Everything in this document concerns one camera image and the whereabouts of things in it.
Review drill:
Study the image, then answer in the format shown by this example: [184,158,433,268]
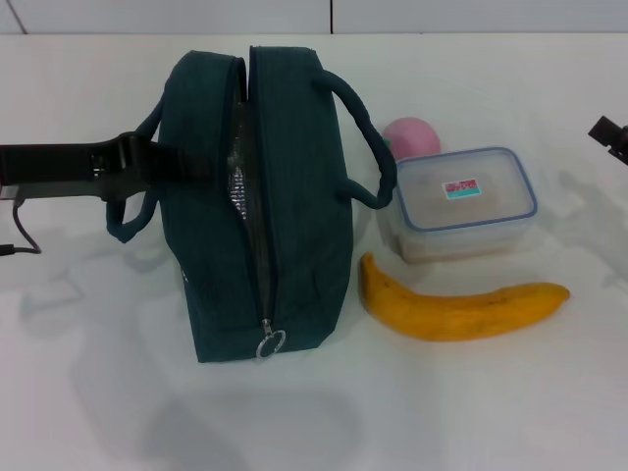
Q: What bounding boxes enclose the yellow banana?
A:
[360,251,572,342]

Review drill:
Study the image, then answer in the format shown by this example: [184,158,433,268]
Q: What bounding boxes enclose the left arm grey cable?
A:
[0,198,43,257]

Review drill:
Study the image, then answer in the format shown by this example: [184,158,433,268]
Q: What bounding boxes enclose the pink toy peach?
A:
[382,116,442,161]

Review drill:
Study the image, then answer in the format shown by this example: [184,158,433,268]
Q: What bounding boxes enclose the clear blue-rimmed food container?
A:
[391,145,540,265]

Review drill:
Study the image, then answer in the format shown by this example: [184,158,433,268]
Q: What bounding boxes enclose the dark teal lunch bag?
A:
[105,43,397,364]

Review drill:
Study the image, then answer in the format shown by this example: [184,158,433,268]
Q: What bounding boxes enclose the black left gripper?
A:
[0,131,218,203]

